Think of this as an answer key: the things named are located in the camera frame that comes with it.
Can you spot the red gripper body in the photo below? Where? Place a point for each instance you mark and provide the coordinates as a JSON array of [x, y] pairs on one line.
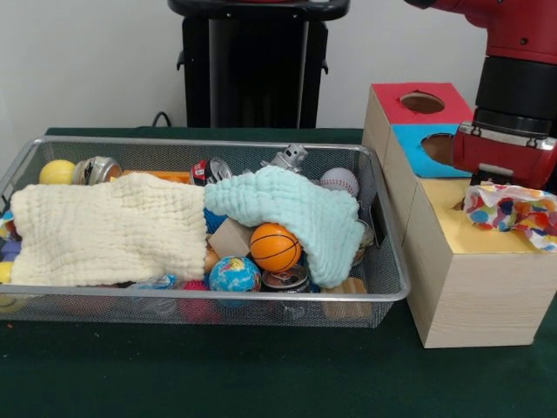
[[505, 157]]

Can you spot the multicoloured patterned cloth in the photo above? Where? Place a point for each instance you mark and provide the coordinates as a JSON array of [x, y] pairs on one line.
[[513, 209]]

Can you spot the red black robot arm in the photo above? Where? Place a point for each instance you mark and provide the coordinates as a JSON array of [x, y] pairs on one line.
[[518, 52]]

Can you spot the wooden box with three holes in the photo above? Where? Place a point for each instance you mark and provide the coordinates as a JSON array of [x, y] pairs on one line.
[[470, 287]]

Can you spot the shallow clear mesh bin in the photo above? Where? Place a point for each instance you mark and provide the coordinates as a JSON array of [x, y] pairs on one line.
[[174, 309]]

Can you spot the white baseball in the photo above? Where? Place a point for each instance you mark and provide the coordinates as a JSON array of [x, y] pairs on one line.
[[339, 181]]

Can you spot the mint waffle cloth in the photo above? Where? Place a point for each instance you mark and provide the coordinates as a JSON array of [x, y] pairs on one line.
[[305, 209]]

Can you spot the grey toy robot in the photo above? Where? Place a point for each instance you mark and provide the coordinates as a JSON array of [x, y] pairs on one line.
[[287, 158]]

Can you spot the orange toy basketball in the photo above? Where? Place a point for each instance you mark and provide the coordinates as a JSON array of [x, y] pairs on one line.
[[275, 248]]

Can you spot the plain wooden block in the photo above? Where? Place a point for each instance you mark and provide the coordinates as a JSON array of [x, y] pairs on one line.
[[228, 239]]

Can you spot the blue globe ball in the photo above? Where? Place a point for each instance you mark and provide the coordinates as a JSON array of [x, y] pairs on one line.
[[233, 275]]

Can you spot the crushed silver drink can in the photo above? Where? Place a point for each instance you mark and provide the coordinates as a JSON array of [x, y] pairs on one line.
[[97, 171]]

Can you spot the cream waffle cloth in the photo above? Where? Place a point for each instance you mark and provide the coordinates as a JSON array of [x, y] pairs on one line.
[[96, 231]]

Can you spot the yellow ball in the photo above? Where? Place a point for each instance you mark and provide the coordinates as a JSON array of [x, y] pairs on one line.
[[57, 172]]

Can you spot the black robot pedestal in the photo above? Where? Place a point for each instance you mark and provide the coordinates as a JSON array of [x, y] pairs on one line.
[[252, 70]]

